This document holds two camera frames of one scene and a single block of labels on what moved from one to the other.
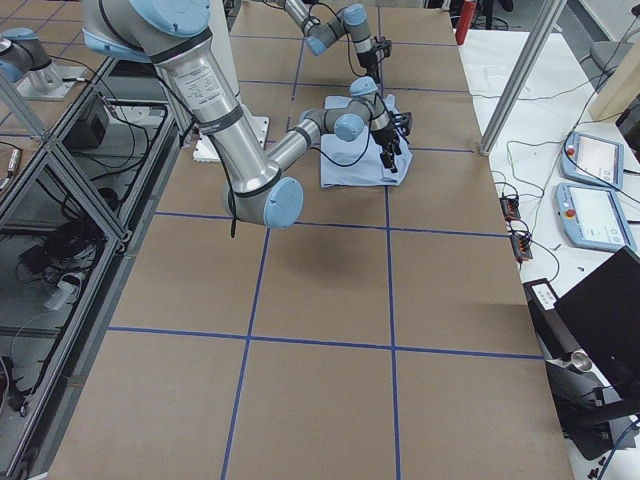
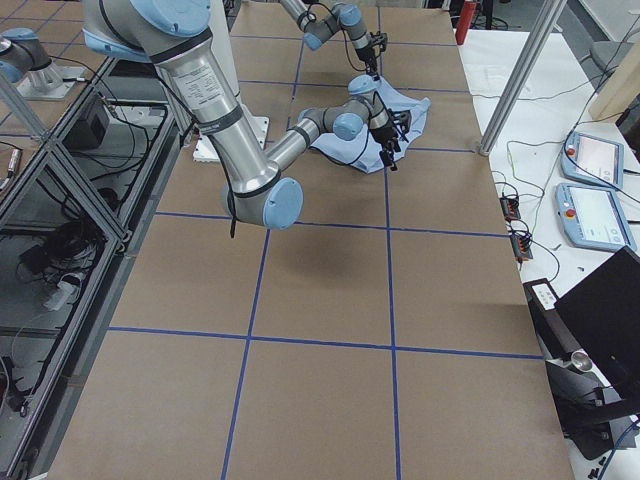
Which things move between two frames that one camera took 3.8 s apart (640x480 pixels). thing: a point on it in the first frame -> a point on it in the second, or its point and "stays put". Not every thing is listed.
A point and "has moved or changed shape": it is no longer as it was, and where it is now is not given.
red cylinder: x=467 y=13 stays put
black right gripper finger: x=394 y=169 stays put
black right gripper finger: x=387 y=159 stays put
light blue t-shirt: x=354 y=163 has moved or changed shape
